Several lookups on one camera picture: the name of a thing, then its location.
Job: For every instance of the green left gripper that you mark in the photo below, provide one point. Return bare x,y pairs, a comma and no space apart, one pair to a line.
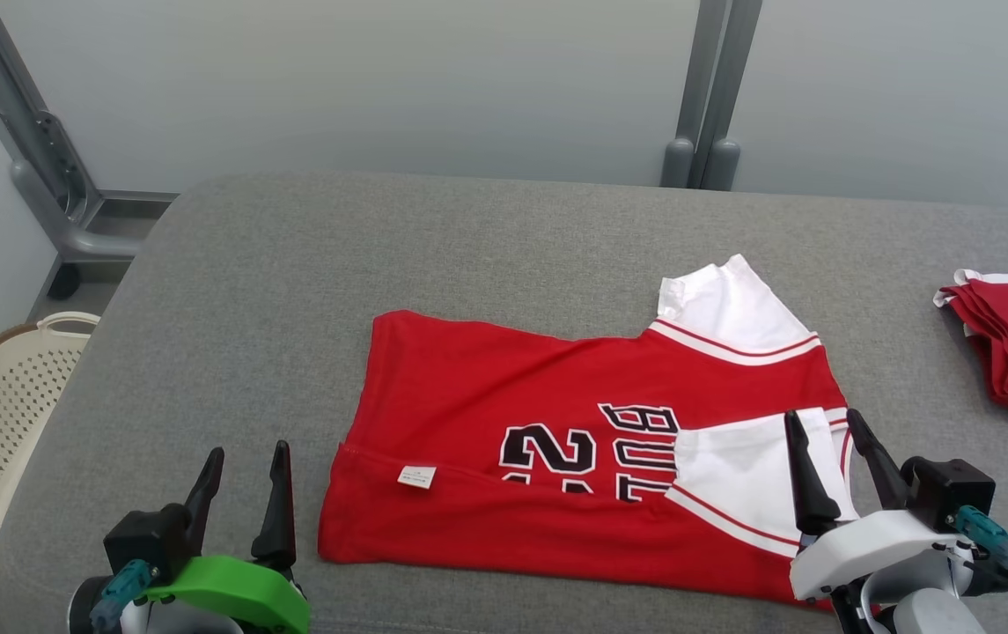
239,594

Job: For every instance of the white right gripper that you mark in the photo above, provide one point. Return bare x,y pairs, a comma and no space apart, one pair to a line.
873,546

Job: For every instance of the red jersey with white sleeves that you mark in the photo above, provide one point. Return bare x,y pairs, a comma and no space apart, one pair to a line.
486,379

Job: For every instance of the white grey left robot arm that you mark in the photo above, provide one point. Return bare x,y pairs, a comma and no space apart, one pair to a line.
169,623

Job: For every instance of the beige perforated laundry basket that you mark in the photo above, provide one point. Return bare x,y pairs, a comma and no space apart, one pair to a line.
2,423

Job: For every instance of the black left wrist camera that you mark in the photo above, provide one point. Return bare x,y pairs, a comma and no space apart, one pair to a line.
147,541

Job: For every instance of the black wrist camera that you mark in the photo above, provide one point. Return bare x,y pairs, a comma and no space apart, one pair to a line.
147,541
948,493

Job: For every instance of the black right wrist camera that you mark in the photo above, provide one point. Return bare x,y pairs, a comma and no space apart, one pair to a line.
948,493

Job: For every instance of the grey double metal post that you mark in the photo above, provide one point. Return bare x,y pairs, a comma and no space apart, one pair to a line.
710,88

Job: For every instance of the grey slanted metal frame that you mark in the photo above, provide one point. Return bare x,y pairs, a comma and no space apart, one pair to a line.
37,141

